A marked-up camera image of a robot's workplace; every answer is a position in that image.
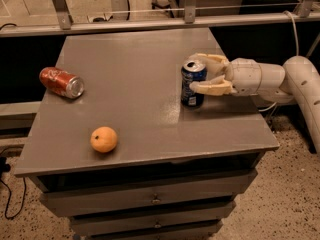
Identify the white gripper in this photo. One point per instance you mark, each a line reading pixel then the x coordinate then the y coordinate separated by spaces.
pixel 244 74

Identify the blue pepsi can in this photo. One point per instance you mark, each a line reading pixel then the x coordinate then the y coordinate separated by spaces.
pixel 193 72

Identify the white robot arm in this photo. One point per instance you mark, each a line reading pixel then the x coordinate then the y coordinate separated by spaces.
pixel 296 80

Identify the red coca-cola can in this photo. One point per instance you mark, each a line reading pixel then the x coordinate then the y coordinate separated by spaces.
pixel 62 82

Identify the grey drawer cabinet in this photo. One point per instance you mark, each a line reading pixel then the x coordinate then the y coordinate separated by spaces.
pixel 175 171

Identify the orange fruit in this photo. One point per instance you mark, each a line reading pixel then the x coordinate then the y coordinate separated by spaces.
pixel 103 139

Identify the grey metal rail frame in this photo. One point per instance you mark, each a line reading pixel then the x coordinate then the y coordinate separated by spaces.
pixel 63 17

